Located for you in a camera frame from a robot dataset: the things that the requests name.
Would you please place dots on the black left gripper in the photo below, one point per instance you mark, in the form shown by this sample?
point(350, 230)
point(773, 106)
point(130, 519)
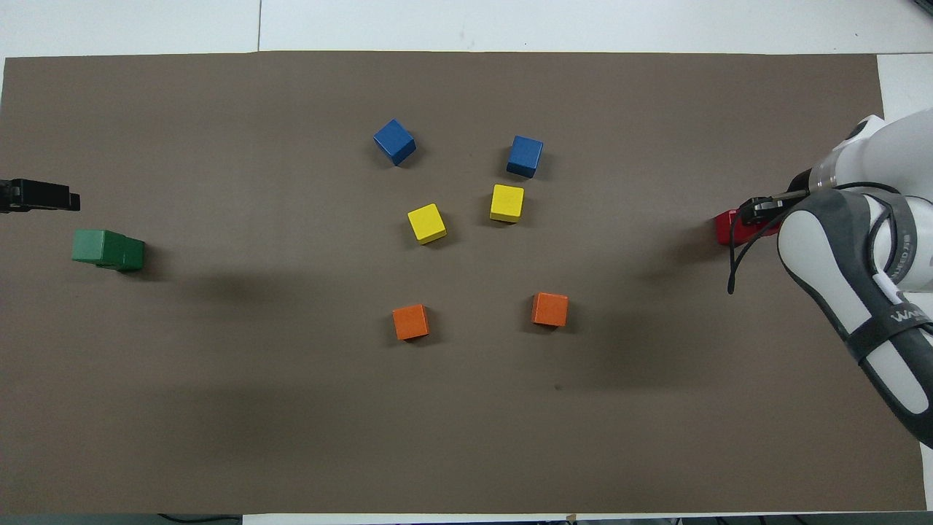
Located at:
point(7, 198)

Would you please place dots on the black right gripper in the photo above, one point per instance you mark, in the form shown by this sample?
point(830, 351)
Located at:
point(798, 182)

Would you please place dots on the red wooden cube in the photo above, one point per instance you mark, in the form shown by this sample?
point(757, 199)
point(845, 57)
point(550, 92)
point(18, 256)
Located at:
point(765, 230)
point(725, 227)

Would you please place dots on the green wooden cube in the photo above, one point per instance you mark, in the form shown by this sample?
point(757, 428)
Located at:
point(131, 255)
point(91, 246)

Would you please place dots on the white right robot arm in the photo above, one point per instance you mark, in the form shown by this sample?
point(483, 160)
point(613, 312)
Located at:
point(875, 350)

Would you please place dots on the orange wooden cube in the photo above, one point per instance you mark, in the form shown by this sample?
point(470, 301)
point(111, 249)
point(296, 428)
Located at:
point(549, 309)
point(410, 321)

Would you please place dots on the blue wooden cube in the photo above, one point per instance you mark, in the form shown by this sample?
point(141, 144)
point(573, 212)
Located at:
point(394, 141)
point(525, 156)

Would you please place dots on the yellow wooden cube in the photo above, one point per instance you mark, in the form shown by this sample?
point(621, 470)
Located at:
point(426, 223)
point(506, 203)

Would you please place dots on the brown table mat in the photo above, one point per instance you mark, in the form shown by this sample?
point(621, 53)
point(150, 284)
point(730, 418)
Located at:
point(291, 408)

